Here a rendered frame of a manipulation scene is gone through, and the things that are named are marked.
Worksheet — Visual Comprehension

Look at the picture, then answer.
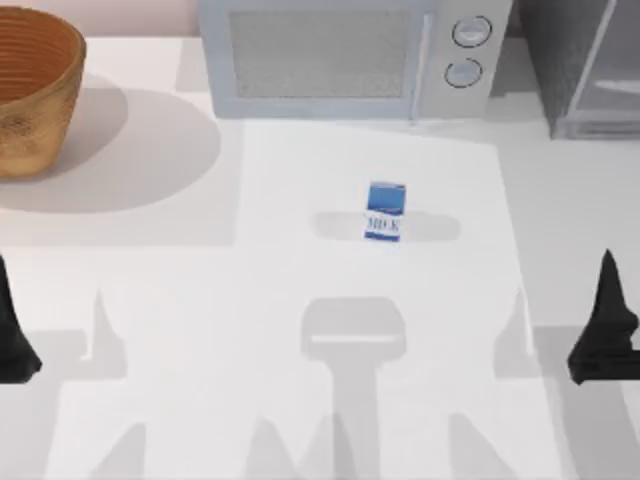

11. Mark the round microwave knob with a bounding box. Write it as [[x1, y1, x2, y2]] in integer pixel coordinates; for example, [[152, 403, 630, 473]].
[[451, 14, 494, 46], [443, 56, 485, 90]]

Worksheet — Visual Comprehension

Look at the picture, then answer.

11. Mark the pale microwave oven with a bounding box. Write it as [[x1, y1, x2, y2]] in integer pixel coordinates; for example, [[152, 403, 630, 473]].
[[195, 0, 516, 123]]

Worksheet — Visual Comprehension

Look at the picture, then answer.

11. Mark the blue and white milk carton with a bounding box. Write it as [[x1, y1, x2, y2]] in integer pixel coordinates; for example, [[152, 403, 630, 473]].
[[362, 180, 407, 245]]

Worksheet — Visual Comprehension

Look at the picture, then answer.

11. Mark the microwave door handle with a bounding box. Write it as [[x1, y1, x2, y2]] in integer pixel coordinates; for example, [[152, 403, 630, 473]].
[[410, 12, 433, 122]]

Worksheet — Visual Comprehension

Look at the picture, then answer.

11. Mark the brown woven basket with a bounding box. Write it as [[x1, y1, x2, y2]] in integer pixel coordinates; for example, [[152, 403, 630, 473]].
[[0, 5, 88, 178]]

